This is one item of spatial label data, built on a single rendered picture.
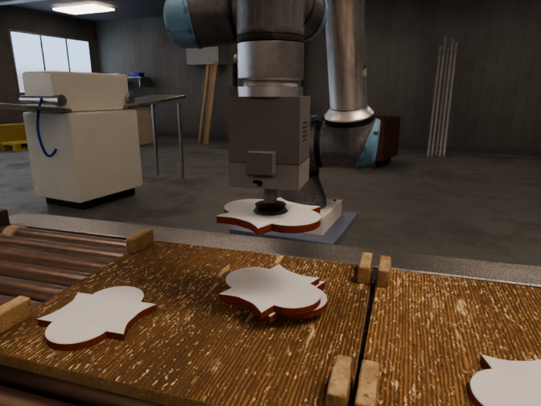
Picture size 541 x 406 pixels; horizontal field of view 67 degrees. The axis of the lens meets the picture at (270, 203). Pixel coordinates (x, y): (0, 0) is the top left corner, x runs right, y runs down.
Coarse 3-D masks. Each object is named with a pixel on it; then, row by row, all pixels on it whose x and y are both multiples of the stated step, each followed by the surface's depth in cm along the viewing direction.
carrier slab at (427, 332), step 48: (384, 288) 58; (432, 288) 58; (480, 288) 58; (528, 288) 58; (384, 336) 47; (432, 336) 47; (480, 336) 47; (528, 336) 47; (384, 384) 39; (432, 384) 39
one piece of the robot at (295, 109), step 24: (240, 96) 46; (264, 96) 44; (288, 96) 45; (240, 120) 46; (264, 120) 45; (288, 120) 45; (240, 144) 47; (264, 144) 46; (288, 144) 45; (240, 168) 48; (264, 168) 45; (288, 168) 46; (264, 192) 50
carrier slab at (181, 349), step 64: (128, 256) 69; (192, 256) 69; (256, 256) 69; (192, 320) 50; (256, 320) 50; (320, 320) 50; (128, 384) 39; (192, 384) 39; (256, 384) 39; (320, 384) 39
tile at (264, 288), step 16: (240, 272) 56; (256, 272) 56; (272, 272) 56; (288, 272) 56; (240, 288) 52; (256, 288) 52; (272, 288) 52; (288, 288) 52; (304, 288) 52; (256, 304) 48; (272, 304) 48; (288, 304) 48; (304, 304) 48
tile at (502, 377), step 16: (496, 368) 40; (512, 368) 40; (528, 368) 40; (480, 384) 38; (496, 384) 38; (512, 384) 38; (528, 384) 38; (480, 400) 36; (496, 400) 36; (512, 400) 36; (528, 400) 36
